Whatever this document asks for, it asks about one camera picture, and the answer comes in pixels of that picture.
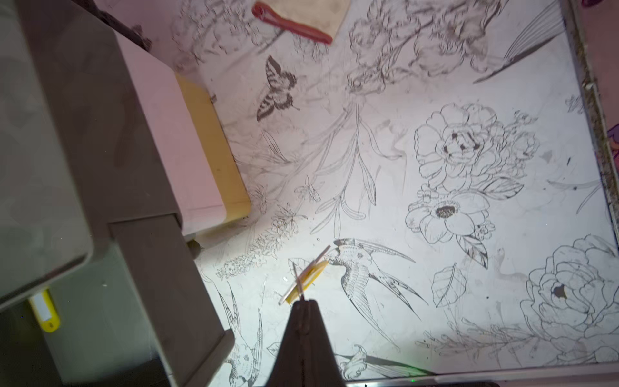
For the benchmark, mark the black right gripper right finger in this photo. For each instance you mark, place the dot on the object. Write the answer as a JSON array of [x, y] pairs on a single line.
[[319, 365]]

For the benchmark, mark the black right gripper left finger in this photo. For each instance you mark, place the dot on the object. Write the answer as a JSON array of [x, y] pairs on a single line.
[[288, 367]]

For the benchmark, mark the key with yellow tag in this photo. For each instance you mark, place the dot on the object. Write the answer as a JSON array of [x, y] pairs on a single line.
[[45, 311], [304, 274]]

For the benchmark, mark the grey three-drawer storage box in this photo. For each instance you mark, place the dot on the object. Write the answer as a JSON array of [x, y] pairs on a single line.
[[108, 167]]

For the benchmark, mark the beige work glove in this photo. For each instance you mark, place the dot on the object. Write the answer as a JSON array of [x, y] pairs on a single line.
[[317, 20]]

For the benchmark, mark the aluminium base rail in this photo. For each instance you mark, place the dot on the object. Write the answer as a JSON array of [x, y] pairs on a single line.
[[556, 375]]

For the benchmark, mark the aluminium cage frame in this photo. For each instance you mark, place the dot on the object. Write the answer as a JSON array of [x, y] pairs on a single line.
[[593, 109]]

